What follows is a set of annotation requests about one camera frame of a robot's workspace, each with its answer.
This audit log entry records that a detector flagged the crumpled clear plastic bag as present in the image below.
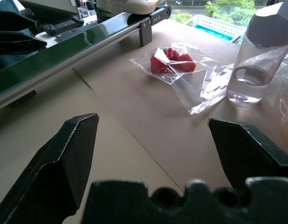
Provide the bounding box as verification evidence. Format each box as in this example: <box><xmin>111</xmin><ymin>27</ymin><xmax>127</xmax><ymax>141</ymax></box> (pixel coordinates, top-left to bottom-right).
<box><xmin>262</xmin><ymin>45</ymin><xmax>288</xmax><ymax>126</ymax></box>

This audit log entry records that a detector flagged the green conveyor belt with frame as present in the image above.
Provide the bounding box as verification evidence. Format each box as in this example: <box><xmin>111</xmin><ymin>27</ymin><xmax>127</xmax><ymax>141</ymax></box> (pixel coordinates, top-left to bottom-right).
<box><xmin>0</xmin><ymin>4</ymin><xmax>172</xmax><ymax>112</ymax></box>

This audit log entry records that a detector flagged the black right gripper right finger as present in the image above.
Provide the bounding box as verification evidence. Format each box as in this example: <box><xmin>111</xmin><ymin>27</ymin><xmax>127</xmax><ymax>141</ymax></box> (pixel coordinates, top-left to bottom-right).
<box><xmin>208</xmin><ymin>118</ymin><xmax>288</xmax><ymax>189</ymax></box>

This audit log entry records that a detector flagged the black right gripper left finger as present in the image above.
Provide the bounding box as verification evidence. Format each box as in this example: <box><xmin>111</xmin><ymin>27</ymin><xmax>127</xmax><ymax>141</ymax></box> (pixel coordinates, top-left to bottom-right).
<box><xmin>0</xmin><ymin>113</ymin><xmax>99</xmax><ymax>224</ymax></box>

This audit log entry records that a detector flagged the clear plastic zip bag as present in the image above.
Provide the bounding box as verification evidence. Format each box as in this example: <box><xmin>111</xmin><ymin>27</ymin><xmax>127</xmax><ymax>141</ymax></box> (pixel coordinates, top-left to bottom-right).
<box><xmin>129</xmin><ymin>42</ymin><xmax>235</xmax><ymax>115</ymax></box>

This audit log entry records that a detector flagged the brown cardboard sheet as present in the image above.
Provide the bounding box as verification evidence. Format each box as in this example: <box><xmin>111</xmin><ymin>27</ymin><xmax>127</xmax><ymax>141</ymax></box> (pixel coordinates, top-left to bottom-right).
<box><xmin>72</xmin><ymin>18</ymin><xmax>288</xmax><ymax>194</ymax></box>

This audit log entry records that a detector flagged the beige shoe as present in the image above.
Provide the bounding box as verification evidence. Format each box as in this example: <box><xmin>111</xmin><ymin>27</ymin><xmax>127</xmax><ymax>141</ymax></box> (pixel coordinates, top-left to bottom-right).
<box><xmin>96</xmin><ymin>0</ymin><xmax>163</xmax><ymax>15</ymax></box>

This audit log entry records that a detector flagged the red building block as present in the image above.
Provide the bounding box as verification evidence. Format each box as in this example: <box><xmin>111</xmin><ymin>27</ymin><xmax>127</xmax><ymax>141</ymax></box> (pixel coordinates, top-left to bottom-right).
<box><xmin>150</xmin><ymin>55</ymin><xmax>173</xmax><ymax>76</ymax></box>
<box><xmin>162</xmin><ymin>47</ymin><xmax>197</xmax><ymax>72</ymax></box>

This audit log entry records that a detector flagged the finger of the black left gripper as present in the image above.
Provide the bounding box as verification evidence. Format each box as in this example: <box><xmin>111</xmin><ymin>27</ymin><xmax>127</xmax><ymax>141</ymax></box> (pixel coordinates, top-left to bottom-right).
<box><xmin>0</xmin><ymin>31</ymin><xmax>48</xmax><ymax>56</ymax></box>
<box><xmin>0</xmin><ymin>10</ymin><xmax>37</xmax><ymax>30</ymax></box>

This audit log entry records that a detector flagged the white perforated basket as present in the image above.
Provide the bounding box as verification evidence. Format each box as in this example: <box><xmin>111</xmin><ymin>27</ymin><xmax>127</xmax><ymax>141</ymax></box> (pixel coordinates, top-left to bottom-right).
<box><xmin>185</xmin><ymin>14</ymin><xmax>246</xmax><ymax>43</ymax></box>

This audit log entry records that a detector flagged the white storage crate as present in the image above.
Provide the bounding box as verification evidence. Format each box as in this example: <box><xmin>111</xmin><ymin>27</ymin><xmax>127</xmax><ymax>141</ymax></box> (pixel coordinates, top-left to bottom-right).
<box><xmin>77</xmin><ymin>5</ymin><xmax>98</xmax><ymax>18</ymax></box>

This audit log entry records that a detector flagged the black remote control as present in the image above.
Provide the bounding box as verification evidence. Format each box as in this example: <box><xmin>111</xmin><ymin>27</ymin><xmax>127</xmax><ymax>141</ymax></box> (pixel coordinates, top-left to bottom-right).
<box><xmin>38</xmin><ymin>15</ymin><xmax>85</xmax><ymax>37</ymax></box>

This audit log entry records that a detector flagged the clear bottle with grey cap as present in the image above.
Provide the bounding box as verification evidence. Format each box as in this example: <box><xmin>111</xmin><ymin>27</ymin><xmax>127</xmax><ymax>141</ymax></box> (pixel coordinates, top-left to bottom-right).
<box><xmin>226</xmin><ymin>1</ymin><xmax>288</xmax><ymax>108</ymax></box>

